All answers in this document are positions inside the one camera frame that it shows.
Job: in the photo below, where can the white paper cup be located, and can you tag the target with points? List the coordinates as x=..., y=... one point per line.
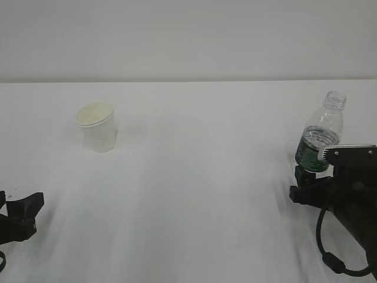
x=96, y=121

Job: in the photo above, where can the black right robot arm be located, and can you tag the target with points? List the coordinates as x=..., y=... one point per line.
x=364, y=234

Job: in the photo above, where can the clear water bottle green label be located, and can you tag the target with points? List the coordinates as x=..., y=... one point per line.
x=323, y=128

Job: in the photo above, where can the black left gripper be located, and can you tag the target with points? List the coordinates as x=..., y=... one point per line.
x=19, y=223

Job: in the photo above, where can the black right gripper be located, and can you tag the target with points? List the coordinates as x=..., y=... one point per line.
x=350, y=193

